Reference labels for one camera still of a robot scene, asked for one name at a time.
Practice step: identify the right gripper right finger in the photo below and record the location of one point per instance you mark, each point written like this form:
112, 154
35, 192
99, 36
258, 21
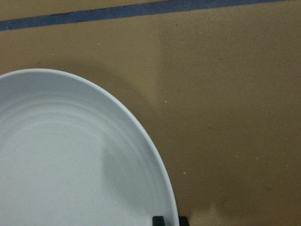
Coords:
183, 221

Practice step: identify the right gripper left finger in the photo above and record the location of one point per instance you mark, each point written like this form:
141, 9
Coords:
158, 221

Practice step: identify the light blue plate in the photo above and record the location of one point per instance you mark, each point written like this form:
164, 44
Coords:
72, 155

